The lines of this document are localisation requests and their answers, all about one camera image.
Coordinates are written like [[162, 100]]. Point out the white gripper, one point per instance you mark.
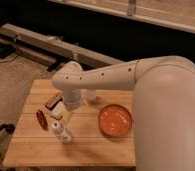
[[72, 100]]

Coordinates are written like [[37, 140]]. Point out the small white bottle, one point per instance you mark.
[[61, 131]]

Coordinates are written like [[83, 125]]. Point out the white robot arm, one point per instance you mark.
[[163, 106]]

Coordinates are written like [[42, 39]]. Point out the white small box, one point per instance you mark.
[[57, 111]]

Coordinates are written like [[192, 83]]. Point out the brown chocolate bar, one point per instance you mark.
[[53, 101]]

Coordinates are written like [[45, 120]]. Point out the dark red pepper toy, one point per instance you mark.
[[42, 119]]

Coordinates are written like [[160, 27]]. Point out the translucent plastic cup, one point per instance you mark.
[[91, 95]]

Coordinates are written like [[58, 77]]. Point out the orange round plate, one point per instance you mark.
[[115, 120]]

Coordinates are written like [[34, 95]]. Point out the black table leg bracket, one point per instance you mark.
[[9, 128]]

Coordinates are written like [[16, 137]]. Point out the metal floor rail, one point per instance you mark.
[[59, 47]]

